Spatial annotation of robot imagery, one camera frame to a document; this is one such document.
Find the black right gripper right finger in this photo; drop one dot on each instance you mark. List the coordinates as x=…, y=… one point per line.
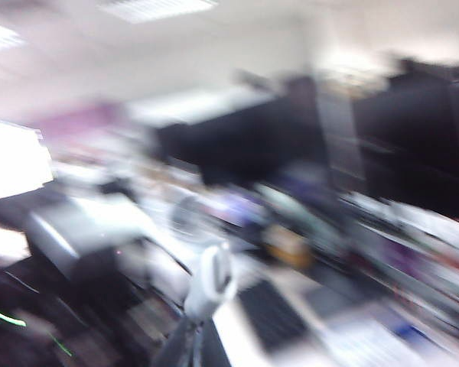
x=212, y=348

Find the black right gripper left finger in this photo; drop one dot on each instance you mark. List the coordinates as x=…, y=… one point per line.
x=181, y=348

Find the silver laptop with black keyboard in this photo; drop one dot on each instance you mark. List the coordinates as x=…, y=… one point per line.
x=271, y=313

